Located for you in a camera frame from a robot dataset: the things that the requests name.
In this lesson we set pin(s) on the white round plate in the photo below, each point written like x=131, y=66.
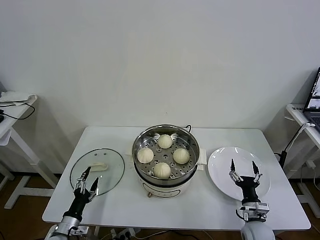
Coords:
x=220, y=175

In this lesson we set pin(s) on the small black device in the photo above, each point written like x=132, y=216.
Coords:
x=1, y=118

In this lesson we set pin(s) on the large white table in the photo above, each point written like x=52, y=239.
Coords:
x=112, y=205

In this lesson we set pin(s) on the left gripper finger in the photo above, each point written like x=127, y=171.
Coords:
x=94, y=186
x=85, y=175

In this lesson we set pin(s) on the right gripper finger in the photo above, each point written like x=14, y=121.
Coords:
x=255, y=168
x=233, y=167

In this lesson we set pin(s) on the open laptop with lit screen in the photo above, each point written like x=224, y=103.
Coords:
x=313, y=100

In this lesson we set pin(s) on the white wall plug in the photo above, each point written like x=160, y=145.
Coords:
x=310, y=164

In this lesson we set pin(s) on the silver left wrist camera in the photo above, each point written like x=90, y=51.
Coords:
x=81, y=229

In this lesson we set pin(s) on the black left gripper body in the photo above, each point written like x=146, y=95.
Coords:
x=78, y=202

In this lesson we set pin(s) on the white power strip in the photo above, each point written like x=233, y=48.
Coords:
x=125, y=233

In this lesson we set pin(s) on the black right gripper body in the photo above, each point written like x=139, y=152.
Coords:
x=248, y=187

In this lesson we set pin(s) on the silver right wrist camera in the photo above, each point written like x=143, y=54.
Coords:
x=260, y=208

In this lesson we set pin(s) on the perforated steel steamer basket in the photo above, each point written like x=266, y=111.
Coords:
x=192, y=145

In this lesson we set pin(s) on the white electric cooker pot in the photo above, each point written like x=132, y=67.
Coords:
x=160, y=191

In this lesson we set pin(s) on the white side table with laptop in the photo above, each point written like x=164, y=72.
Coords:
x=295, y=110

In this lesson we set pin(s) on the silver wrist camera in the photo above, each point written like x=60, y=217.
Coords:
x=81, y=229
x=260, y=208

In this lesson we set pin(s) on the white steamed baozi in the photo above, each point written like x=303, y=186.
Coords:
x=145, y=155
x=181, y=155
x=162, y=170
x=164, y=141

